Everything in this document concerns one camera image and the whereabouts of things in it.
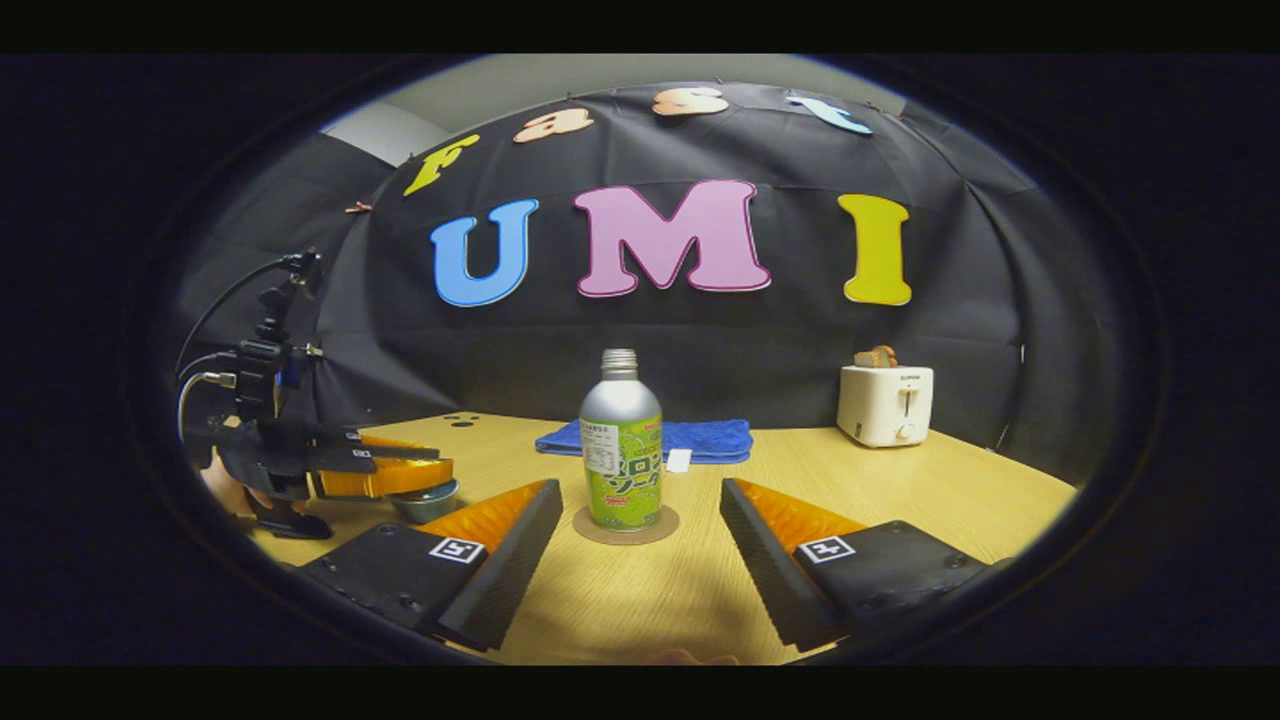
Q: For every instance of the bread slice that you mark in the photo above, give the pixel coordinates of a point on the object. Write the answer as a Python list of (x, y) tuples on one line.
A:
[(876, 357)]

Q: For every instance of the folded blue towel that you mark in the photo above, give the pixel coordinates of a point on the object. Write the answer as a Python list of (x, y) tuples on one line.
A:
[(710, 440)]

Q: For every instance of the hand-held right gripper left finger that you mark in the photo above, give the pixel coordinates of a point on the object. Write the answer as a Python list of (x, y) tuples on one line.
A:
[(510, 580)]

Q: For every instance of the white toaster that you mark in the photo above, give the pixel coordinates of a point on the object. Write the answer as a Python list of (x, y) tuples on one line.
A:
[(885, 405)]

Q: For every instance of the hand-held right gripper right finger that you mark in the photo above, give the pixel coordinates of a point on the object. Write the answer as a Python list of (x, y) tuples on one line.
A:
[(765, 580)]

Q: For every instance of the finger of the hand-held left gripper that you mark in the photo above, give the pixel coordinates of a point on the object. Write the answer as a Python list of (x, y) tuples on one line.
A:
[(390, 478), (340, 455)]

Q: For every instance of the silver green water bottle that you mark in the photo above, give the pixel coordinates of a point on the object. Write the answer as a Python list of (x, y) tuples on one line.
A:
[(620, 450)]

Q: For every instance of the white teacup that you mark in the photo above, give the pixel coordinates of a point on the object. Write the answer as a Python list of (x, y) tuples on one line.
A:
[(422, 510)]

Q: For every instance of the round brown coaster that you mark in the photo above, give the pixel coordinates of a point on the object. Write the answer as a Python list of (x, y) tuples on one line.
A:
[(600, 535)]

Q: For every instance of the black backdrop cloth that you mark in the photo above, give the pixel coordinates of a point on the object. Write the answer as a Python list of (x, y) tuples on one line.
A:
[(700, 340)]

